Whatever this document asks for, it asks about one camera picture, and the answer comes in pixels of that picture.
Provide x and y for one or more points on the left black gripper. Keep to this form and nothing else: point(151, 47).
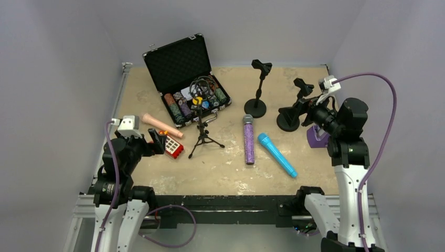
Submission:
point(149, 143)

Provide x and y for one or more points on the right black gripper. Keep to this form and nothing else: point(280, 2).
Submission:
point(309, 107)

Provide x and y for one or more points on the blue toy microphone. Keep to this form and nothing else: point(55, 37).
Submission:
point(266, 142)

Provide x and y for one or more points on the black round-base mic stand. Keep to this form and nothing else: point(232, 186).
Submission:
point(256, 107)

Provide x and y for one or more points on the purple glitter microphone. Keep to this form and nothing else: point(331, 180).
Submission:
point(248, 139)

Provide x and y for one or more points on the black tripod shock-mount stand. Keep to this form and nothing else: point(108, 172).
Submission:
point(200, 87)

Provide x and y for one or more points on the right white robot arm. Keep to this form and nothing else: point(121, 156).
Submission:
point(350, 159)

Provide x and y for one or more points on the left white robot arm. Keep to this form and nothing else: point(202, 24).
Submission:
point(119, 206)

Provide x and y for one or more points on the red toy block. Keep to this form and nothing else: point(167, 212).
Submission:
point(173, 148)

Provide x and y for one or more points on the pink plastic cylinder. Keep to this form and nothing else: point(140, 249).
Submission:
point(149, 119)

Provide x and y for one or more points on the purple metronome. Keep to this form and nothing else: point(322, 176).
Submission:
point(317, 137)

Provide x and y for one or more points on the white card deck box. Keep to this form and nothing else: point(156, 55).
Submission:
point(186, 93)

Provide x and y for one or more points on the yellow poker chip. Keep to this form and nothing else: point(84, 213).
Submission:
point(197, 101)

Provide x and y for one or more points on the black poker chip case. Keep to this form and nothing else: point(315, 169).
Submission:
point(173, 67)

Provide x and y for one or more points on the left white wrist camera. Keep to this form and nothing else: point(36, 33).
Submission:
point(127, 127)

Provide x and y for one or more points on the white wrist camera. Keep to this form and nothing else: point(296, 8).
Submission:
point(328, 86)
point(127, 127)

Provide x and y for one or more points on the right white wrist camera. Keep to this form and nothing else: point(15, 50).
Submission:
point(328, 86)

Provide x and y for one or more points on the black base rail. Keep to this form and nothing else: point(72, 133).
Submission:
point(276, 210)

